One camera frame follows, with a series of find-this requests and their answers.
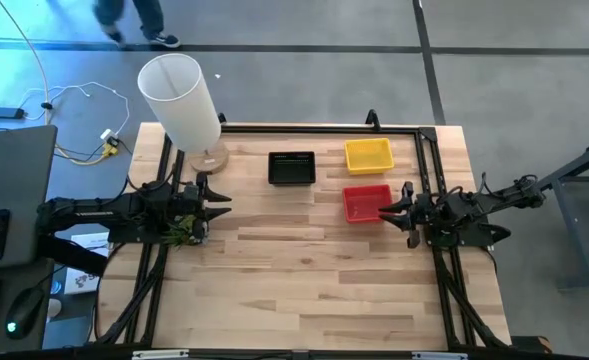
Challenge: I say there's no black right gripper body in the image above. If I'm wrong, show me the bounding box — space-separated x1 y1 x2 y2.
402 181 443 250

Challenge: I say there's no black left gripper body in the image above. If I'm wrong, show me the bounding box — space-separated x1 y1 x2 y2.
181 171 212 240

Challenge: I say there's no red plastic slotted basket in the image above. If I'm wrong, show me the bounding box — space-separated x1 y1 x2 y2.
341 183 395 225

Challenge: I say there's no yellow plastic slotted basket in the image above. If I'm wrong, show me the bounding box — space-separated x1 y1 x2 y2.
344 137 396 177

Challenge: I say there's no black plastic slotted basket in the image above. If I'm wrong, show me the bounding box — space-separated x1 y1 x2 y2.
267 150 317 187

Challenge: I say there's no potted green succulent plant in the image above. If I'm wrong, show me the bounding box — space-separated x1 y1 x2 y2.
163 213 210 248

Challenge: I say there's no white lamp with wooden base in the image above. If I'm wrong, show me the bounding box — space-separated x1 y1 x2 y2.
137 52 231 175

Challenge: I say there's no silver bar clamp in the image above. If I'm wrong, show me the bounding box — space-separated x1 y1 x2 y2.
131 349 191 360
411 350 469 360

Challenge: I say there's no black beam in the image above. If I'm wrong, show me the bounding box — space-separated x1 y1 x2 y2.
36 231 109 277

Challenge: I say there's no white printed box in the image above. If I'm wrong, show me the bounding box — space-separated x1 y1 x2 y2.
63 231 111 296

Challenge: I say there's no black table clamp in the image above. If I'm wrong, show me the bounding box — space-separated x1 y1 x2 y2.
511 335 554 354

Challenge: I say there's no grey desk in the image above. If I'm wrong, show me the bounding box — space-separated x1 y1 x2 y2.
0 258 56 354

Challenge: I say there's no person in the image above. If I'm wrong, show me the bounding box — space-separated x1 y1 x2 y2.
92 0 182 50

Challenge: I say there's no black computer mouse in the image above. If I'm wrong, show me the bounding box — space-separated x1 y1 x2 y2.
4 287 46 341

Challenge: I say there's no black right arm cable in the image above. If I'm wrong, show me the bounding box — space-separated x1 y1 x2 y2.
443 172 540 206

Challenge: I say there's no black aluminium table frame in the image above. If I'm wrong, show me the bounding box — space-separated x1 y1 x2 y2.
92 108 511 351

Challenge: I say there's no thin white cable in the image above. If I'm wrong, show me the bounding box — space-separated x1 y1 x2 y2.
17 81 131 137

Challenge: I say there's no beige cable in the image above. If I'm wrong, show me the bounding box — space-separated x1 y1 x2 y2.
0 0 83 166

